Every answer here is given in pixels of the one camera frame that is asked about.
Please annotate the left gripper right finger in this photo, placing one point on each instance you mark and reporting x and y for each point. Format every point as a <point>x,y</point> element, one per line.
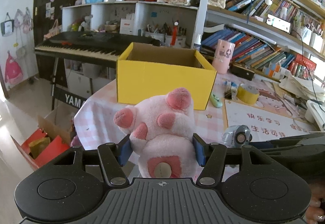
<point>211,157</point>

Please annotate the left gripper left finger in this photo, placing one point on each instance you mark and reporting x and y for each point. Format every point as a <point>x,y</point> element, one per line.
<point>112,157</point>

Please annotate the grey round tape dispenser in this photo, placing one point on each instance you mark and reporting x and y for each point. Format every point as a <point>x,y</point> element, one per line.
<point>236,136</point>

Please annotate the pink plush paw toy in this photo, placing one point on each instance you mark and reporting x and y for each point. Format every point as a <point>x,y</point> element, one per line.
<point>161,131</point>

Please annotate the yellow tape roll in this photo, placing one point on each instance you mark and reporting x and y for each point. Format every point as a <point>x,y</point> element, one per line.
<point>247,94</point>

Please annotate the person's right hand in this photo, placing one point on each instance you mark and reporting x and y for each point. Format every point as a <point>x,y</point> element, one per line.
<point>314,213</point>

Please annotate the white plastic stand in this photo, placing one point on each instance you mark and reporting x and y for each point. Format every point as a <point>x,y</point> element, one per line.
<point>315,114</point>

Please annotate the pink cartoon desk mat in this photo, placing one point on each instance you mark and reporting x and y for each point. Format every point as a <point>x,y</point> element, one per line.
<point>269,118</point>

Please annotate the mint green correction tape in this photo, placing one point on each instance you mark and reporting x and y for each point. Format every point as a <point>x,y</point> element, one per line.
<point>215,101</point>

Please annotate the red cardboard box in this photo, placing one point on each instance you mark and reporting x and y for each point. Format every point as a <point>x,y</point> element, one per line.
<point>50,139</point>

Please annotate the stack of loose papers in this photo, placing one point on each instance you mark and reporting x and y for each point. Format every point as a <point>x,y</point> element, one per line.
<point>305,89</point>

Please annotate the white blue small box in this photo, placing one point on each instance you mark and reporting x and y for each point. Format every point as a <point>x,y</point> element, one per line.
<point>230,85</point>

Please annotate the yellow cardboard box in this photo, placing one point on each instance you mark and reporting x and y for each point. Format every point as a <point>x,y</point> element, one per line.
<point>144,71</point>

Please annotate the pink cylindrical canister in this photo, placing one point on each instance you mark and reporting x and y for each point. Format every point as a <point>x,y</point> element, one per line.
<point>222,56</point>

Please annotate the black electronic keyboard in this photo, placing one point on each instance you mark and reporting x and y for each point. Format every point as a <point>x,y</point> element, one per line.
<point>99,48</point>

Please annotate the white spray bottle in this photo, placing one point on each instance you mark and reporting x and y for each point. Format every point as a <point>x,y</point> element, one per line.
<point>197,42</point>

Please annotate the red bottle with white cap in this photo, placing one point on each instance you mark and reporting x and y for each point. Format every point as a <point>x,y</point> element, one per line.
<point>174,33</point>

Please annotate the smartphone on shelf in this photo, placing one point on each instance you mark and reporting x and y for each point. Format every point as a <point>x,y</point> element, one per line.
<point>278,23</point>

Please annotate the white bookshelf unit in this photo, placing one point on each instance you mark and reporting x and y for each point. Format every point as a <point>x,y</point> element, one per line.
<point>192,18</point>

